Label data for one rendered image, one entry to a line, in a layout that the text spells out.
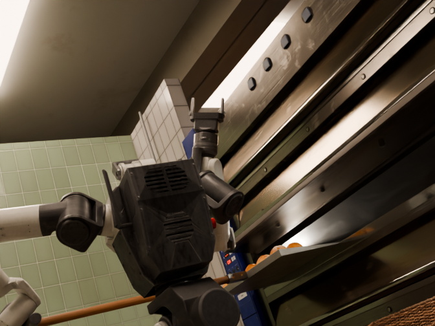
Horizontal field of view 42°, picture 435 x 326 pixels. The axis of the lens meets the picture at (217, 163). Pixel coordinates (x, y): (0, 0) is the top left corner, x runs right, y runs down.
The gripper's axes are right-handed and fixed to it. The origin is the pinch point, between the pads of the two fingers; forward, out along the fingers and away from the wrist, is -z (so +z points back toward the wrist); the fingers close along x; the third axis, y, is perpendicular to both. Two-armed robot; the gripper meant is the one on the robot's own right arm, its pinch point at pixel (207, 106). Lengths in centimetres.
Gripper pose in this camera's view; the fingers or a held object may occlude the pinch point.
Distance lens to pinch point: 204.8
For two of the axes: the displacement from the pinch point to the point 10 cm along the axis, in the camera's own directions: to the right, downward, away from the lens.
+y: 1.3, 2.2, 9.7
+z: -0.5, 9.8, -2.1
